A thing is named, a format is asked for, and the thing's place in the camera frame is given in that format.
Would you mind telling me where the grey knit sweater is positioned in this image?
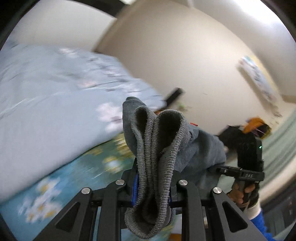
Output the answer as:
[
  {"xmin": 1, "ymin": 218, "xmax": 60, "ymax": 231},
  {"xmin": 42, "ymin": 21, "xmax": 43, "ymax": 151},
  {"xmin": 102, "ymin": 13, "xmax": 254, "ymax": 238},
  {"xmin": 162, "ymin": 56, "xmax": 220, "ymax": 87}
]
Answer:
[{"xmin": 122, "ymin": 97, "xmax": 226, "ymax": 239}]

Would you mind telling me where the blue sleeve forearm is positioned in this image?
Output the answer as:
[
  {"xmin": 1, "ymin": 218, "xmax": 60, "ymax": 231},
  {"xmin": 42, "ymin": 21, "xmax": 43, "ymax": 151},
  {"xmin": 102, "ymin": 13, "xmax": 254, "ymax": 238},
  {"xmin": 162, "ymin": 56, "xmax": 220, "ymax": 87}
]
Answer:
[{"xmin": 245, "ymin": 202, "xmax": 275, "ymax": 241}]

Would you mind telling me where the person's right hand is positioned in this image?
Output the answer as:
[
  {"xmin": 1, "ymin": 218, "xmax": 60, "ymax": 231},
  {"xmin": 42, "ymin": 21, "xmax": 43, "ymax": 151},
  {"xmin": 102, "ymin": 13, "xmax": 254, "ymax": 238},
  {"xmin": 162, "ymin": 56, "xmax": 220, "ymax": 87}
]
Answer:
[{"xmin": 227, "ymin": 182, "xmax": 255, "ymax": 206}]

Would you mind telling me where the green floral blanket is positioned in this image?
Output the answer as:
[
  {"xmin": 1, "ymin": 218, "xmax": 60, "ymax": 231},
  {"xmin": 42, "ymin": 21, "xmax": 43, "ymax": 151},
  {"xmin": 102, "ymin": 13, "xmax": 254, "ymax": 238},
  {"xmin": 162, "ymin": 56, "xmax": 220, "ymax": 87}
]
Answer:
[{"xmin": 1, "ymin": 134, "xmax": 134, "ymax": 240}]

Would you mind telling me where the light blue floral duvet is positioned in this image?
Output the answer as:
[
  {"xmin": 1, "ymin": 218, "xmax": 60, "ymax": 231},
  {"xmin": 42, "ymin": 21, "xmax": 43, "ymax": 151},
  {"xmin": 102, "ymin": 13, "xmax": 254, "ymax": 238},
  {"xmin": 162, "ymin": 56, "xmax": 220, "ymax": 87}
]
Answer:
[{"xmin": 1, "ymin": 42, "xmax": 164, "ymax": 201}]

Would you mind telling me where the wall poster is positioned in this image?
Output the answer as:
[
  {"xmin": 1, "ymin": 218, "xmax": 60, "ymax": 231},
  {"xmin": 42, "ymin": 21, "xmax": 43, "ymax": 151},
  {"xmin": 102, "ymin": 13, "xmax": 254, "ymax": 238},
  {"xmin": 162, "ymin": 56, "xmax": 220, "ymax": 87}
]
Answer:
[{"xmin": 239, "ymin": 56, "xmax": 277, "ymax": 104}]

